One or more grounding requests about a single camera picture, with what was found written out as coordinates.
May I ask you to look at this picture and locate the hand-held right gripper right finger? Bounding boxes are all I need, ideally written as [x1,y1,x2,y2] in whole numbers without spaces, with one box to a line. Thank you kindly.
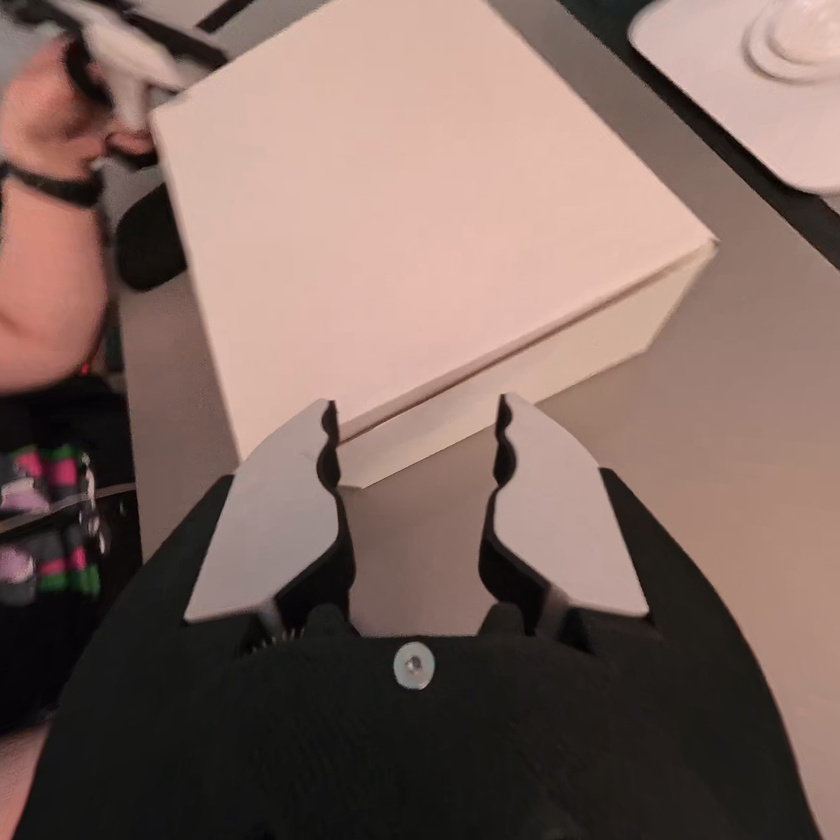
[478,392,651,636]

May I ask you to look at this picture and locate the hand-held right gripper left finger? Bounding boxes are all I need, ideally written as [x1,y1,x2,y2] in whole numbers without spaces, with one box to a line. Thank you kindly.
[184,397,357,634]

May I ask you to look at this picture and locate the white cardboard mailer box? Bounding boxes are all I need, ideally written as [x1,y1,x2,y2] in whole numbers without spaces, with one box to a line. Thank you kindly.
[150,0,720,490]

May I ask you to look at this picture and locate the person's left forearm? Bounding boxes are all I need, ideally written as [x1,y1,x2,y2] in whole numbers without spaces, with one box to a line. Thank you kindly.
[0,187,112,395]

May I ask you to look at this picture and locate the person's left hand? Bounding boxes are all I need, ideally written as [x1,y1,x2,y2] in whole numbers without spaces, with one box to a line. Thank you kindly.
[0,42,158,185]

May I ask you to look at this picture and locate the black wristband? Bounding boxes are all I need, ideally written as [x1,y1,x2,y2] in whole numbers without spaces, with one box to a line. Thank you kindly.
[0,161,106,210]

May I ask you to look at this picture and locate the black rounded pad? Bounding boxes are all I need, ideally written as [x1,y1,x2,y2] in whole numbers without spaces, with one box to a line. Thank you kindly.
[117,184,192,291]

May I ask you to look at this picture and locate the person's black printed garment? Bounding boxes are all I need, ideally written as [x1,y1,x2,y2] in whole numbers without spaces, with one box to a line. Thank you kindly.
[0,375,144,739]

